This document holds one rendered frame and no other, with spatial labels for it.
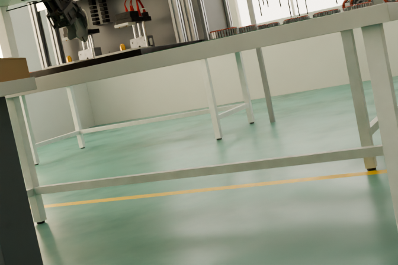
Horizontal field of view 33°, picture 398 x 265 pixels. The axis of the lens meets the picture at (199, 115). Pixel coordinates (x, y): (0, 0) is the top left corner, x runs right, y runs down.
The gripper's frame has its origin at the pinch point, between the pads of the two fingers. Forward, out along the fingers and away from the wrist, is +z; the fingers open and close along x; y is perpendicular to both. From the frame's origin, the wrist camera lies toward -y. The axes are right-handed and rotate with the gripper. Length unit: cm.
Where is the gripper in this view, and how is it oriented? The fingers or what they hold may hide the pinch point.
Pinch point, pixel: (84, 37)
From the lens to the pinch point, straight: 224.6
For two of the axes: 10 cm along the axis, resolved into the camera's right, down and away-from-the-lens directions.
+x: 8.8, -1.2, -4.6
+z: 3.8, 7.6, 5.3
